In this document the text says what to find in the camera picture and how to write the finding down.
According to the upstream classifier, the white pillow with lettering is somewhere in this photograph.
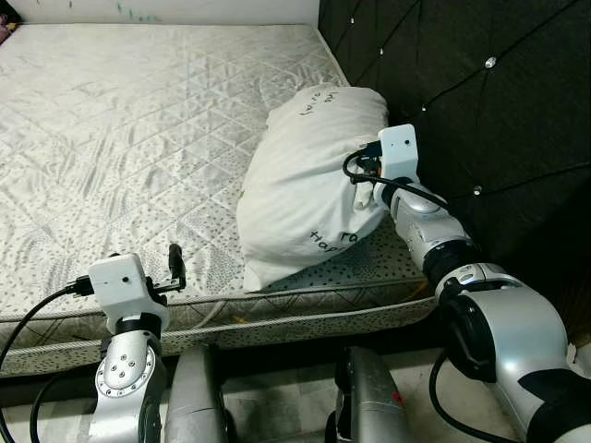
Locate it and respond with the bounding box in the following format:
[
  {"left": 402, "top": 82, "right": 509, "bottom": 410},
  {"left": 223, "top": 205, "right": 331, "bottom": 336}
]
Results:
[{"left": 236, "top": 85, "right": 391, "bottom": 293}]

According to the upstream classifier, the silver left robot leg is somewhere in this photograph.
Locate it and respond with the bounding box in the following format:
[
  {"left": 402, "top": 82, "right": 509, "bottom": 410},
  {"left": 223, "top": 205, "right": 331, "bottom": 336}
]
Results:
[{"left": 164, "top": 343, "right": 232, "bottom": 443}]

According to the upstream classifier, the silver robot leg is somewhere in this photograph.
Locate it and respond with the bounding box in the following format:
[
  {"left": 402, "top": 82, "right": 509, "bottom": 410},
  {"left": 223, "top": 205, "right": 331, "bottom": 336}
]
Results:
[
  {"left": 164, "top": 343, "right": 232, "bottom": 443},
  {"left": 325, "top": 346, "right": 414, "bottom": 443}
]

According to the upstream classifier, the black tufted headboard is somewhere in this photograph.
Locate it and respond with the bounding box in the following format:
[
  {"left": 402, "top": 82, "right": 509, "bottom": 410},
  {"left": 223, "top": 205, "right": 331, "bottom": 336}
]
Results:
[{"left": 317, "top": 0, "right": 591, "bottom": 342}]

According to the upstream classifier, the white quilted mattress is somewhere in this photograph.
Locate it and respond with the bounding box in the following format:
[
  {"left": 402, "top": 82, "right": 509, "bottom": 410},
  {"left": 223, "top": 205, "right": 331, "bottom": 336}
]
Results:
[{"left": 0, "top": 23, "right": 440, "bottom": 379}]

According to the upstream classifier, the silver right robot leg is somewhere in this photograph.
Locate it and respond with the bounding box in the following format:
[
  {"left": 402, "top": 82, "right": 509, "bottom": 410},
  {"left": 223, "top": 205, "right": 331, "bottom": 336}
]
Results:
[{"left": 325, "top": 346, "right": 414, "bottom": 443}]

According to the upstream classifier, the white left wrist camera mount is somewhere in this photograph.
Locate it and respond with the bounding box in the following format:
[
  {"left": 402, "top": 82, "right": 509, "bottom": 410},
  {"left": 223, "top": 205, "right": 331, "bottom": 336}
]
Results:
[{"left": 89, "top": 254, "right": 172, "bottom": 319}]

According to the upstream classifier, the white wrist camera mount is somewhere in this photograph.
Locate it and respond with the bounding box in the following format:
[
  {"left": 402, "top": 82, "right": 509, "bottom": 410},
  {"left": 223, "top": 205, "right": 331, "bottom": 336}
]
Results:
[
  {"left": 89, "top": 254, "right": 172, "bottom": 319},
  {"left": 379, "top": 124, "right": 422, "bottom": 183}
]

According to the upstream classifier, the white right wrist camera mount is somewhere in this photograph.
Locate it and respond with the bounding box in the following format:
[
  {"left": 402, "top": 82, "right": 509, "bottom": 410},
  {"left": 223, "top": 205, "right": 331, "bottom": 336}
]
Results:
[{"left": 379, "top": 124, "right": 422, "bottom": 183}]

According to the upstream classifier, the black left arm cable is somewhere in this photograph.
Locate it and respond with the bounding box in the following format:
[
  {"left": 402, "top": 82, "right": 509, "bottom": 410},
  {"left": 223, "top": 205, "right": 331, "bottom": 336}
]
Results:
[{"left": 0, "top": 281, "right": 98, "bottom": 443}]

